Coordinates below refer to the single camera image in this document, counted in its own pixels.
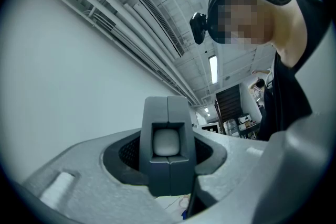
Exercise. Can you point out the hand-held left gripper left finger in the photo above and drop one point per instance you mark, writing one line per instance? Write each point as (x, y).
(92, 178)

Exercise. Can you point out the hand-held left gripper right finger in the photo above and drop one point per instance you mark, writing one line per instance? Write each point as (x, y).
(231, 165)

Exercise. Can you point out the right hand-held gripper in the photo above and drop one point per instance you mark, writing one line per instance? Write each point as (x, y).
(210, 128)

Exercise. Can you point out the clear water jug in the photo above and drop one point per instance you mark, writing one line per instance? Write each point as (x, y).
(232, 127)

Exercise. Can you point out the white storage box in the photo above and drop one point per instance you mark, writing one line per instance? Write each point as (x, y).
(245, 121)

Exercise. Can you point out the ceiling tube light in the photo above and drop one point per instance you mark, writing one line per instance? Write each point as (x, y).
(213, 69)

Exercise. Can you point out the person's black shirt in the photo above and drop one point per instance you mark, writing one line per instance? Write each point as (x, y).
(286, 102)

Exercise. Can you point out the white ceiling air conditioner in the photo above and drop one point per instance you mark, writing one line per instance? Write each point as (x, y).
(160, 26)

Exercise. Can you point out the person's head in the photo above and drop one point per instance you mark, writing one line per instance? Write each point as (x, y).
(249, 21)

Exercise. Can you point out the white ceiling pipe run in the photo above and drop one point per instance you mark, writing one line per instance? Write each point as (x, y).
(110, 15)

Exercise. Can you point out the black head camera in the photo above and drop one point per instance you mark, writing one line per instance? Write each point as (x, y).
(199, 27)

